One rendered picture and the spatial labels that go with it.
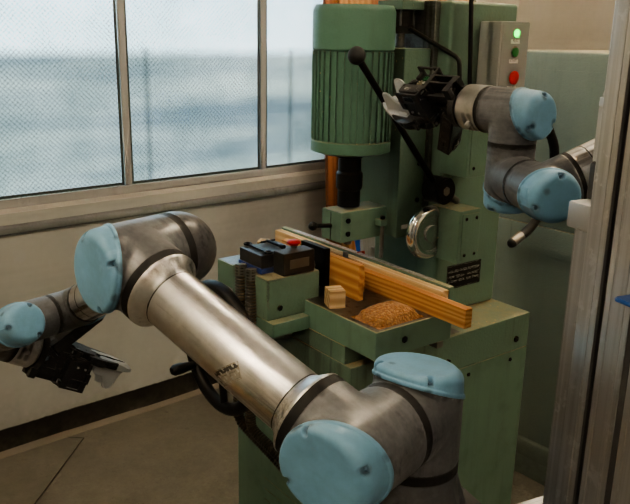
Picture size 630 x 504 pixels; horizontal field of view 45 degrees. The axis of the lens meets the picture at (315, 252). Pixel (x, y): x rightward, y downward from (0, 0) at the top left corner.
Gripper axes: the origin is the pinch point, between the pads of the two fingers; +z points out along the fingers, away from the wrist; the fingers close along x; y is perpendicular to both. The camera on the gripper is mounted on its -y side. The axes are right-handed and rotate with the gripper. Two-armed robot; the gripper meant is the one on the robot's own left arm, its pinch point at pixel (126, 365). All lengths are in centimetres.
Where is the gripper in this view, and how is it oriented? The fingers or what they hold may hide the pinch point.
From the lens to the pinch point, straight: 165.1
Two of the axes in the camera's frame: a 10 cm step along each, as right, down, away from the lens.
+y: -4.1, 9.1, -0.5
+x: 6.0, 2.3, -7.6
